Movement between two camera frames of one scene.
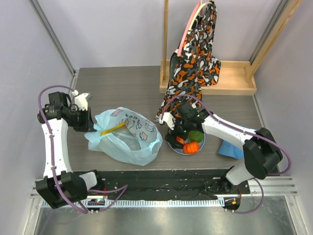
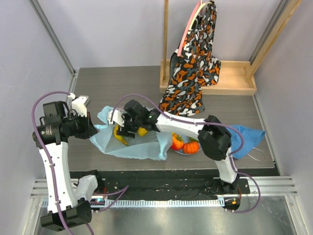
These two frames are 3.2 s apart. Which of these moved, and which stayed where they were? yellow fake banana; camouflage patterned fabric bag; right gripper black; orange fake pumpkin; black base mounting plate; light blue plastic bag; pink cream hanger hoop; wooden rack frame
Moved: yellow fake banana; light blue plastic bag; right gripper black
Stayed: camouflage patterned fabric bag; black base mounting plate; pink cream hanger hoop; orange fake pumpkin; wooden rack frame
